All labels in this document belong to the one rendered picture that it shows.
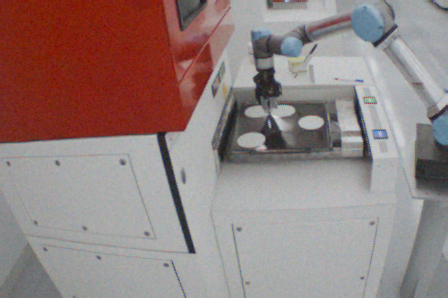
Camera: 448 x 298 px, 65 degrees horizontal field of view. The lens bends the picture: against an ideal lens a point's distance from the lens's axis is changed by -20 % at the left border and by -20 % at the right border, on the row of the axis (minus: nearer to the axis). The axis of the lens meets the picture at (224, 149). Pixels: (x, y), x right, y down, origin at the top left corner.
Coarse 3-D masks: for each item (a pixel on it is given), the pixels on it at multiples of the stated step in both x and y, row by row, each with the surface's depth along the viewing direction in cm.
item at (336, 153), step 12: (240, 156) 158; (252, 156) 157; (264, 156) 156; (276, 156) 155; (288, 156) 154; (300, 156) 153; (312, 156) 152; (324, 156) 152; (336, 156) 151; (348, 156) 150; (360, 156) 149
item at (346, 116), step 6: (336, 108) 175; (342, 108) 170; (348, 108) 170; (354, 108) 169; (342, 114) 166; (348, 114) 166; (354, 114) 165; (342, 120) 162; (348, 120) 162; (354, 120) 161; (342, 150) 145; (348, 150) 144; (354, 150) 144; (360, 150) 144
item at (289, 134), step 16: (304, 112) 168; (320, 112) 166; (240, 128) 163; (256, 128) 162; (272, 128) 160; (288, 128) 159; (304, 128) 157; (320, 128) 155; (272, 144) 151; (288, 144) 150; (304, 144) 148; (320, 144) 146
